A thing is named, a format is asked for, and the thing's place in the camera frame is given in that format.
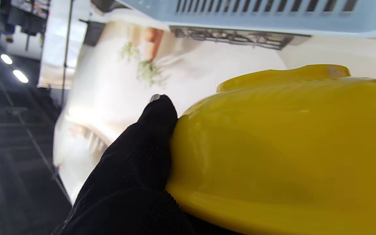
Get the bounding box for yellow bowl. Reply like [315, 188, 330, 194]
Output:
[164, 64, 376, 235]

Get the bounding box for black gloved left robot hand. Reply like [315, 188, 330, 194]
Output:
[53, 94, 241, 235]

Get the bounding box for blue plastic dish rack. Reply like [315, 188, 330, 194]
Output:
[116, 0, 376, 38]

